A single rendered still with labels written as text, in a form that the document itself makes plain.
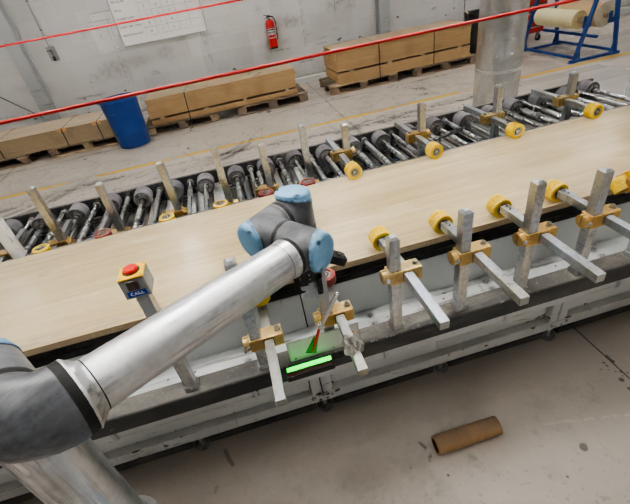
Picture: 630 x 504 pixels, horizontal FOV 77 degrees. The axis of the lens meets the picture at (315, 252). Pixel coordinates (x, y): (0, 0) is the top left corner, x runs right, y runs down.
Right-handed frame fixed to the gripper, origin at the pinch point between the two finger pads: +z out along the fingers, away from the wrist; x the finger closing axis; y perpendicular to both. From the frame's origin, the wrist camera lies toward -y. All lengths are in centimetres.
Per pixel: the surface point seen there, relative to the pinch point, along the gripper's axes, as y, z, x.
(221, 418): 54, 84, -31
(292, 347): 12.5, 23.8, -5.3
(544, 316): -117, 84, -32
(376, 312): -25, 39, -25
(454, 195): -74, 11, -53
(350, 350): -4.1, 13.7, 11.6
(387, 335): -21.6, 31.0, -4.5
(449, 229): -54, 5, -22
